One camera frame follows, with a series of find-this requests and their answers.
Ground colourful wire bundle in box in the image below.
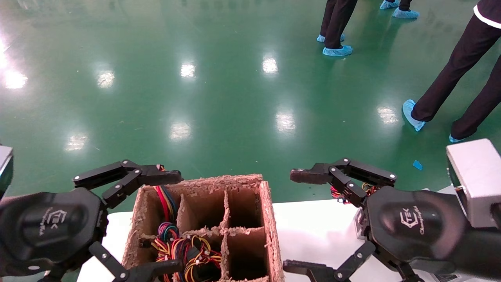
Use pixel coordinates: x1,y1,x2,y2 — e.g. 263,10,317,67
151,234,222,282

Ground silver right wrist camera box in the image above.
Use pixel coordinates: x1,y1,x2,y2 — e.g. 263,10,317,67
446,139,501,228

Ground grey power supply with wires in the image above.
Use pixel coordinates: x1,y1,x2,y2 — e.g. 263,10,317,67
331,183,378,240

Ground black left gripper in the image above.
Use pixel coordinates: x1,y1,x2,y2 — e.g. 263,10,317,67
0,160,184,282

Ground person black trousers white stripe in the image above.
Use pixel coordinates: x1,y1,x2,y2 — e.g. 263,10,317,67
411,0,501,140

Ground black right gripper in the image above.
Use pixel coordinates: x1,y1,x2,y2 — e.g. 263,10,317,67
283,159,476,282

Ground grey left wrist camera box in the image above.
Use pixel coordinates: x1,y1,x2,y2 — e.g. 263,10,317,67
0,146,14,196

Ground brown cardboard divider box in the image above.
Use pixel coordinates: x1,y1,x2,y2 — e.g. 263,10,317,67
121,174,285,282

